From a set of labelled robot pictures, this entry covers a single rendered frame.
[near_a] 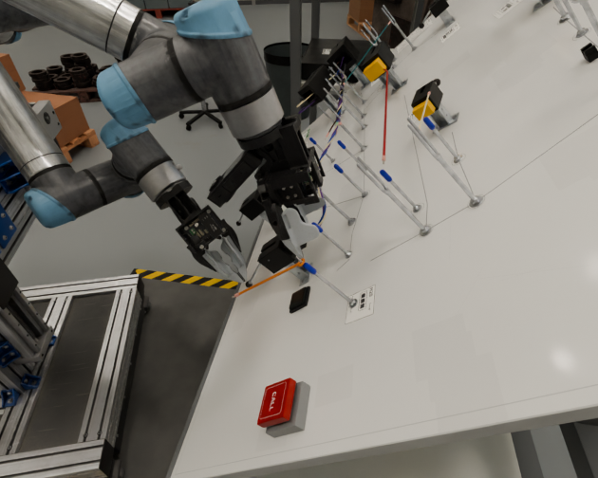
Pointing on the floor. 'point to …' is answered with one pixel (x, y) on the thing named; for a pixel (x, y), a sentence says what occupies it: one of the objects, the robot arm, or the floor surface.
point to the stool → (200, 115)
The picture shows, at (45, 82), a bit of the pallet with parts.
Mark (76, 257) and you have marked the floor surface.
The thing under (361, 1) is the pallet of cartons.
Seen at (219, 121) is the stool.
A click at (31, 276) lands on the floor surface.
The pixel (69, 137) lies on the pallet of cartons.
